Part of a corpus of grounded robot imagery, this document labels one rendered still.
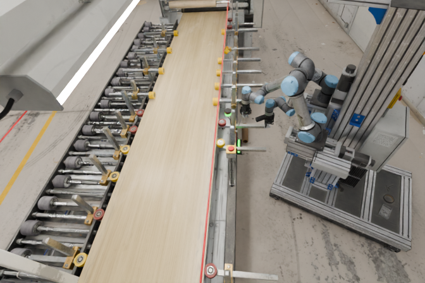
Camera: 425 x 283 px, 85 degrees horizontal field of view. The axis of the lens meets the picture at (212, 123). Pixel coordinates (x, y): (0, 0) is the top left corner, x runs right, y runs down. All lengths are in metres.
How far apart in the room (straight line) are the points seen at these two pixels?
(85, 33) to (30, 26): 0.12
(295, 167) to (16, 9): 2.70
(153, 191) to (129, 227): 0.30
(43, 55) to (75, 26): 0.11
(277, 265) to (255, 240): 0.29
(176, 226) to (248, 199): 1.22
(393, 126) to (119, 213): 2.10
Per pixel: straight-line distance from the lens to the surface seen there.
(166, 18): 4.57
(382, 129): 2.06
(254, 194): 2.86
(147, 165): 2.12
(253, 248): 2.67
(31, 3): 0.53
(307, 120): 1.77
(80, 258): 1.99
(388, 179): 3.16
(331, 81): 2.28
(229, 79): 3.23
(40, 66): 0.51
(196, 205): 1.84
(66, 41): 0.56
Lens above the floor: 2.58
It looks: 48 degrees down
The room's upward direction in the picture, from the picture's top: 6 degrees counter-clockwise
